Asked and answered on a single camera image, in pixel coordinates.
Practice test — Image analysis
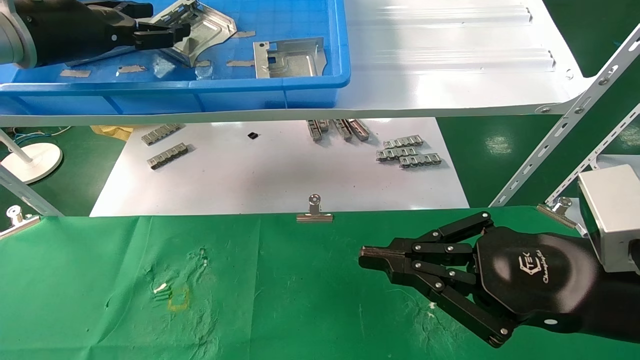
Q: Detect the white board sheet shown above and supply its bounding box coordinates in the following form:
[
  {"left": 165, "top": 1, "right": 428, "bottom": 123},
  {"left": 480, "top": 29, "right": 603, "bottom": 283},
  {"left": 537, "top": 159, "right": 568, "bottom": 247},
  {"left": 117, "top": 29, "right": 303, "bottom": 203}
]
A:
[{"left": 90, "top": 117, "right": 470, "bottom": 217}]

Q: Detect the green cloth cover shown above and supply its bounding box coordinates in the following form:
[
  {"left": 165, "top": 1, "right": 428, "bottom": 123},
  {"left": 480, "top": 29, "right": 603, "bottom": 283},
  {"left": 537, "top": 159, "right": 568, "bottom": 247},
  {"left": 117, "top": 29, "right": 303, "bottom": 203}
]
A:
[{"left": 0, "top": 205, "right": 640, "bottom": 360}]

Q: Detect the thin blue cable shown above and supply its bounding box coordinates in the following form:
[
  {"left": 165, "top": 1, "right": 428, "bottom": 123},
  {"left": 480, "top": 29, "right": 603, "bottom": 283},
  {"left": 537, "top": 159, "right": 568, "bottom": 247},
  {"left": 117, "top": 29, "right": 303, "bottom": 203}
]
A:
[{"left": 10, "top": 126, "right": 73, "bottom": 142}]

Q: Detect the flat notched metal bracket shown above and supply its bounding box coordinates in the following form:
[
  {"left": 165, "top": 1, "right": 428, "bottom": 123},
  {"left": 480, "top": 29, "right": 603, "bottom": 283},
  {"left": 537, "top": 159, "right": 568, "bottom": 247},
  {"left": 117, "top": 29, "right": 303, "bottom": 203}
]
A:
[{"left": 253, "top": 37, "right": 328, "bottom": 80}]

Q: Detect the grey perforated angle bar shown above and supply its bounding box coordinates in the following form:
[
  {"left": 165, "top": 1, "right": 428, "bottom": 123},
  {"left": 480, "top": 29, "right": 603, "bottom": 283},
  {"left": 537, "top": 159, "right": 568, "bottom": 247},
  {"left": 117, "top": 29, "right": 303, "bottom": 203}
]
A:
[{"left": 0, "top": 165, "right": 64, "bottom": 217}]

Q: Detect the blue plastic bin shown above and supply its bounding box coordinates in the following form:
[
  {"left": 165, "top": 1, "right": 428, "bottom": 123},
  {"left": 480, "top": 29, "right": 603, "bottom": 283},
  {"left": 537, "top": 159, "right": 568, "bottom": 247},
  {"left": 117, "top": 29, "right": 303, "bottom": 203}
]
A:
[{"left": 0, "top": 0, "right": 351, "bottom": 117}]

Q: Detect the silver binder clip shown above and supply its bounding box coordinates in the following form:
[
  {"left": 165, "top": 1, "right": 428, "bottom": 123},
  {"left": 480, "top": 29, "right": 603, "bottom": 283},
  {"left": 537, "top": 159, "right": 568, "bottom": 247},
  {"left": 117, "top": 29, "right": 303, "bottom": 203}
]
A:
[
  {"left": 296, "top": 193, "right": 334, "bottom": 223},
  {"left": 537, "top": 197, "right": 584, "bottom": 230},
  {"left": 0, "top": 204, "right": 42, "bottom": 240}
]

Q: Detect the curved-edge metal bracket part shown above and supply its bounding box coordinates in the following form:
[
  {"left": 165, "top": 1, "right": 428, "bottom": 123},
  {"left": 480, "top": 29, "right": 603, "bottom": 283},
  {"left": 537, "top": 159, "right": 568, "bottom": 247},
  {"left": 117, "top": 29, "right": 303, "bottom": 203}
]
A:
[{"left": 145, "top": 0, "right": 238, "bottom": 68}]

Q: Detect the yellow crumpled bag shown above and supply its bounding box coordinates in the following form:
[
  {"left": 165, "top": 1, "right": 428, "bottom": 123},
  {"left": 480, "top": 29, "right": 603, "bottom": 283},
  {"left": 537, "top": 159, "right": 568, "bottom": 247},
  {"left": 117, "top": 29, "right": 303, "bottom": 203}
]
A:
[{"left": 90, "top": 125, "right": 135, "bottom": 142}]

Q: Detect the white perforated angle bar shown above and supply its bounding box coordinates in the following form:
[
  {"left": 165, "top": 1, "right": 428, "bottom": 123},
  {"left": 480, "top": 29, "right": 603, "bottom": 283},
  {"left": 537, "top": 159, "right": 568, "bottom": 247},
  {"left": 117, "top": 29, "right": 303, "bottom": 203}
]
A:
[
  {"left": 544, "top": 104, "right": 640, "bottom": 205},
  {"left": 491, "top": 24, "right": 640, "bottom": 207}
]

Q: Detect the white metal shelf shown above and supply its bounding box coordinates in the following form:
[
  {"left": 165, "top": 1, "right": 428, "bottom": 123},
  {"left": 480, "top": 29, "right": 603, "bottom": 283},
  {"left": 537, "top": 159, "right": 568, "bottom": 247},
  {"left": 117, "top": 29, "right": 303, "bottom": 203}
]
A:
[{"left": 0, "top": 0, "right": 596, "bottom": 127}]

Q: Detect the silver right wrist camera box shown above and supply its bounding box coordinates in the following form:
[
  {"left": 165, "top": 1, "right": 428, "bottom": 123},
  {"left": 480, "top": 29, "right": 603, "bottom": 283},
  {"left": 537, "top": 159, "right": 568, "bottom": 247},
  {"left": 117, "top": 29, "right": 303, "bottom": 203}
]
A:
[{"left": 577, "top": 164, "right": 640, "bottom": 274}]

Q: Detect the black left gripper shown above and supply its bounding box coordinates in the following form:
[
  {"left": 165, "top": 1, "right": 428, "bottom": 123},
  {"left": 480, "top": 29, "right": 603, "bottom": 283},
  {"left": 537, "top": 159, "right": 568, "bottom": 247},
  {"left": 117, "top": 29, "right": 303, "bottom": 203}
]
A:
[{"left": 15, "top": 0, "right": 192, "bottom": 69}]

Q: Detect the metal link strip part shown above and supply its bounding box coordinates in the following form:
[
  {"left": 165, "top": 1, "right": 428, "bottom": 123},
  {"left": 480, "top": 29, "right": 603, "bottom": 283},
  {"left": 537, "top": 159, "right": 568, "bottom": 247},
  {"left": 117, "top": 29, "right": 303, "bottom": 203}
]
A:
[
  {"left": 383, "top": 135, "right": 425, "bottom": 149},
  {"left": 376, "top": 147, "right": 417, "bottom": 163},
  {"left": 141, "top": 124, "right": 181, "bottom": 146},
  {"left": 398, "top": 153, "right": 442, "bottom": 169},
  {"left": 147, "top": 143, "right": 191, "bottom": 170}
]

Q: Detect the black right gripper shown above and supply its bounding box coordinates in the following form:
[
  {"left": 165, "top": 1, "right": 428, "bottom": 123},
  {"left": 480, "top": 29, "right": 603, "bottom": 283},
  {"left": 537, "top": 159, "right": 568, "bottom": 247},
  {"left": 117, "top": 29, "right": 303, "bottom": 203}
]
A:
[{"left": 359, "top": 210, "right": 607, "bottom": 349}]

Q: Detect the white round lamp stand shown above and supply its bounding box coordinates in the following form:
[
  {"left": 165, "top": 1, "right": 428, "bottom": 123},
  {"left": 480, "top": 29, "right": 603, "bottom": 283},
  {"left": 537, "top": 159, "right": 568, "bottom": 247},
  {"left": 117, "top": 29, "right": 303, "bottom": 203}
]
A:
[{"left": 0, "top": 130, "right": 64, "bottom": 185}]

